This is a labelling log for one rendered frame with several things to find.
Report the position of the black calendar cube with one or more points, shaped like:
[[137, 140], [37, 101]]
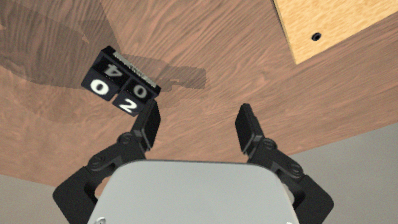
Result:
[[105, 79], [132, 98]]

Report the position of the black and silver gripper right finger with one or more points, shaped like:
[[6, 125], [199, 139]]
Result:
[[311, 203]]

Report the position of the black tray with grey floor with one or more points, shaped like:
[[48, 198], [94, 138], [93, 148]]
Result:
[[117, 59]]

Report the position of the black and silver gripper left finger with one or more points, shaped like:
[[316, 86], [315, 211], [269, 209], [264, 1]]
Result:
[[75, 197]]

